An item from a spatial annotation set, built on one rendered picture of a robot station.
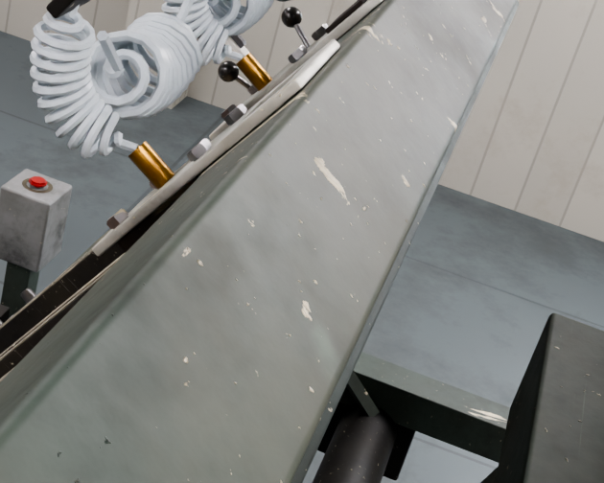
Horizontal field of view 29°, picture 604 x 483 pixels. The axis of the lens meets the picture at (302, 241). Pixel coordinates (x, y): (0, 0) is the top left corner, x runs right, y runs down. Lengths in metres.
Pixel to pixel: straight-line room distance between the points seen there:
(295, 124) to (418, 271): 4.16
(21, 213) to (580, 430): 2.05
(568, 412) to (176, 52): 0.38
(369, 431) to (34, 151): 2.73
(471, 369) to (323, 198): 3.69
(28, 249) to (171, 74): 1.86
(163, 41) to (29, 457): 0.55
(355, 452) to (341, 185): 1.85
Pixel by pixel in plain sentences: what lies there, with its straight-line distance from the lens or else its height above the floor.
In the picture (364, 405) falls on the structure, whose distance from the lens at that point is 2.57.
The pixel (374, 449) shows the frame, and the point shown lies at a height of 0.72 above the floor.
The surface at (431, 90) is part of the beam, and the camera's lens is 0.85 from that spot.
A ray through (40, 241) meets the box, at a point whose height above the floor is 0.84.
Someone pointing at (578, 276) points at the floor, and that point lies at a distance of 5.25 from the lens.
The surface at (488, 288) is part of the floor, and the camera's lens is 4.86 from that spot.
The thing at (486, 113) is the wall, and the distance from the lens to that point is 5.49.
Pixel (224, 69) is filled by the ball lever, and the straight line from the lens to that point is 2.11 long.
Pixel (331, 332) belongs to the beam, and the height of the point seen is 1.90.
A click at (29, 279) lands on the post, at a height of 0.71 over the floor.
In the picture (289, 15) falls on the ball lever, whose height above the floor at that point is 1.54.
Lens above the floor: 2.18
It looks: 27 degrees down
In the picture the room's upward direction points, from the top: 17 degrees clockwise
